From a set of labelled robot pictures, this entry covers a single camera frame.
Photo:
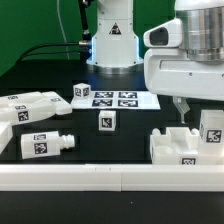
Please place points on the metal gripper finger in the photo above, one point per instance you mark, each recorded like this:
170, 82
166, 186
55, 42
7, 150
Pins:
182, 106

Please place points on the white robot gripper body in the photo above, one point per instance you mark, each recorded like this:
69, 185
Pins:
168, 70

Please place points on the white chair seat part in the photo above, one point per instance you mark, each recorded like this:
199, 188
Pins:
180, 146

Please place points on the white long chair back part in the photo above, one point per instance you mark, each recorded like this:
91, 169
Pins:
61, 106

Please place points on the small white tagged cube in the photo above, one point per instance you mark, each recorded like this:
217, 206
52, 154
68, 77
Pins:
107, 120

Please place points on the paper sheet with tags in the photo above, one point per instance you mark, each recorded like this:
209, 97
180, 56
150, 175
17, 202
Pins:
140, 100

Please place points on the rear white tagged cube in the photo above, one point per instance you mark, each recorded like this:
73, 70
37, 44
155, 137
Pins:
81, 90

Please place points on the white tagged bar part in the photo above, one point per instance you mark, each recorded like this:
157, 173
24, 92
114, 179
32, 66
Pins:
26, 113

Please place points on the white left fence block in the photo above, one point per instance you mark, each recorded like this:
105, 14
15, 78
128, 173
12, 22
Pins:
5, 134

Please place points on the white front fence rail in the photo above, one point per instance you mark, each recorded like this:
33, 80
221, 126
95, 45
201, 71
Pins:
112, 178

